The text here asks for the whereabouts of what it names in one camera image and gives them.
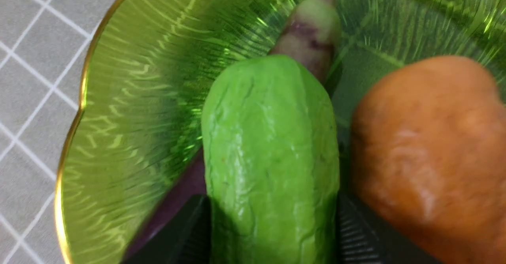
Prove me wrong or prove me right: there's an orange-brown potato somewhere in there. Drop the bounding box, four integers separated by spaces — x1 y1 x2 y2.
351 56 506 264

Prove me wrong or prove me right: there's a dark purple eggplant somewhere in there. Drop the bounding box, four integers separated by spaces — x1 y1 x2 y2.
122 0 340 261

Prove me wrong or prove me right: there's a grey checked tablecloth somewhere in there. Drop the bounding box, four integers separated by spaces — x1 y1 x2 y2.
0 0 114 264

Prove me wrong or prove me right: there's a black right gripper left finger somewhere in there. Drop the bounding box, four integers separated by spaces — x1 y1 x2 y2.
122 194 211 264

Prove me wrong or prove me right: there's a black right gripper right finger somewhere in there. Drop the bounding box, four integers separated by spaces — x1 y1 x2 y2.
336 192 440 264

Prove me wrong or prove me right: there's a green glass plate gold rim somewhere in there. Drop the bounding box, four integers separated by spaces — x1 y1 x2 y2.
55 0 506 264

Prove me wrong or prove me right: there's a light green cucumber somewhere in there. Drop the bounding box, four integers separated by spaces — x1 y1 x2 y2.
201 55 340 264

